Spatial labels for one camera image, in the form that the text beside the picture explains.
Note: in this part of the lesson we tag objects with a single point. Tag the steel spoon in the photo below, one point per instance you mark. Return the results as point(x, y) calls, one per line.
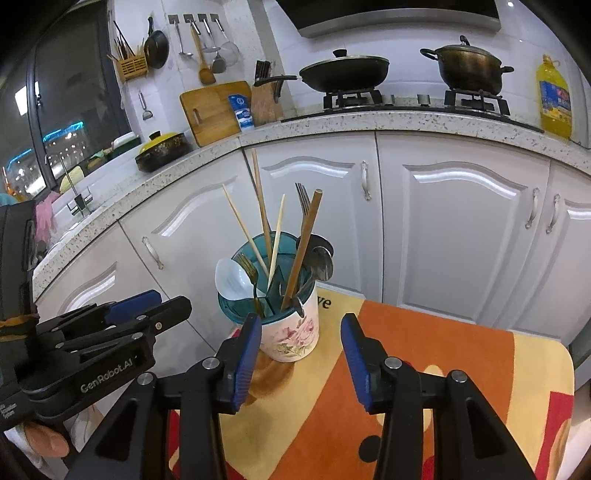
point(318, 240)
point(323, 265)

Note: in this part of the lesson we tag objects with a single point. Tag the printed blanket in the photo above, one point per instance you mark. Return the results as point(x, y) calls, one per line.
point(438, 350)

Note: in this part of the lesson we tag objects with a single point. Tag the steel faucet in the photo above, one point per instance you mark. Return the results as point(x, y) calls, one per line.
point(79, 201)

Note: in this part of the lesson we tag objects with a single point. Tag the black frying pan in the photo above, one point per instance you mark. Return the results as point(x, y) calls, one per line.
point(156, 48)

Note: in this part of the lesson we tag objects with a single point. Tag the steel skimmer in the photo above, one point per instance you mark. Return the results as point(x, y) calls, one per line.
point(211, 47)

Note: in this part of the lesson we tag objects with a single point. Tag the black casserole yellow lid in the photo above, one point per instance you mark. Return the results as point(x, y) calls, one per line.
point(161, 150)

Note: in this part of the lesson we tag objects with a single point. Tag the steel peeler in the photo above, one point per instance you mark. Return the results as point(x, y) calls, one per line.
point(147, 114)

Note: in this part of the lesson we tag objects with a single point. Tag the blue white packet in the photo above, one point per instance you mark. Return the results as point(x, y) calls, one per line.
point(242, 115)

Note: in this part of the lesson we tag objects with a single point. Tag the steel ladle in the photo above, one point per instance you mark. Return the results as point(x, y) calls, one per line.
point(179, 37)

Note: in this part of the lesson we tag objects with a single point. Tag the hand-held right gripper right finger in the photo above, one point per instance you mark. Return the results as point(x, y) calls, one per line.
point(355, 364)

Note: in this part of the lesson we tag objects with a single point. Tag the steel range hood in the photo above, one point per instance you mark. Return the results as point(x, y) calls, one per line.
point(392, 18)

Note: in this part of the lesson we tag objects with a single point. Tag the dark window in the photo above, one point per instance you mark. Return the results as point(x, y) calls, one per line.
point(69, 92)

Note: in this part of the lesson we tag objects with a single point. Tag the pink cloth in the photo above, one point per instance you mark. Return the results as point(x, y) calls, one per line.
point(46, 217)

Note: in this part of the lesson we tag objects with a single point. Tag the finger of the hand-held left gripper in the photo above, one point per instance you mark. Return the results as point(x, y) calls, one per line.
point(134, 302)
point(171, 309)

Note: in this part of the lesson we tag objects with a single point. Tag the wooden knife block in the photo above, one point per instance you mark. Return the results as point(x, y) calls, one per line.
point(267, 106)

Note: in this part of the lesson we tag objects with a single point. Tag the yellow oil bottle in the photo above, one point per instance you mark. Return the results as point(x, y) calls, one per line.
point(554, 106)

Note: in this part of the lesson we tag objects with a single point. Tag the white cabinet door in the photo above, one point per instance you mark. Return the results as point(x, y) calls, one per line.
point(461, 240)
point(568, 277)
point(194, 217)
point(351, 258)
point(83, 281)

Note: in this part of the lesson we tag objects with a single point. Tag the wooden spatula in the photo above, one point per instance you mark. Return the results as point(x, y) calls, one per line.
point(207, 76)

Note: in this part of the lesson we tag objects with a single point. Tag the black wok with lid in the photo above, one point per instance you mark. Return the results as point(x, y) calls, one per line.
point(344, 74)

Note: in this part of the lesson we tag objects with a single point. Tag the white green storage box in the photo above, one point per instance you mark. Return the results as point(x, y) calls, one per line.
point(122, 141)

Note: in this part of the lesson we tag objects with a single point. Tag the black gas stove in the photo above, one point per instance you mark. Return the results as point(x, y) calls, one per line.
point(351, 99)

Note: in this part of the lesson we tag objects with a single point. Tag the gold fork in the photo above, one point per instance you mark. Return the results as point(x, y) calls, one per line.
point(249, 270)

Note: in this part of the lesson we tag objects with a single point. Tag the steel turner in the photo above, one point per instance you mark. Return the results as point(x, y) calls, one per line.
point(219, 64)

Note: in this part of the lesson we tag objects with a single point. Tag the white plastic spoon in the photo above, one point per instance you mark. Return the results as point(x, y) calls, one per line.
point(231, 279)

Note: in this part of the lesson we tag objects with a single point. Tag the person's left hand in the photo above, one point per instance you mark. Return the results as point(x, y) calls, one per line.
point(46, 441)

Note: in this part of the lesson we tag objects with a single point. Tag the bamboo wall chopstick rack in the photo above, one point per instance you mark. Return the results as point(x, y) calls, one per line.
point(131, 67)

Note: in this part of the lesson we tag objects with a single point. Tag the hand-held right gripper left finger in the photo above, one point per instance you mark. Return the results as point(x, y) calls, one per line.
point(244, 364)

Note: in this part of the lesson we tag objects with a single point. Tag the wooden cutting board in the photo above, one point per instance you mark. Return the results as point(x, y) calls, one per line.
point(212, 115)

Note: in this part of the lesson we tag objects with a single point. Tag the floral utensil holder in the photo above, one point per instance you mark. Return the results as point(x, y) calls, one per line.
point(295, 337)

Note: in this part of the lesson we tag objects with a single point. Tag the bronze stockpot with lid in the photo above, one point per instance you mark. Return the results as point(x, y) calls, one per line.
point(468, 69)

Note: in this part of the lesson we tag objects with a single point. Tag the mesh strainer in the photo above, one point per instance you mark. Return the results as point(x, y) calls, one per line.
point(231, 53)

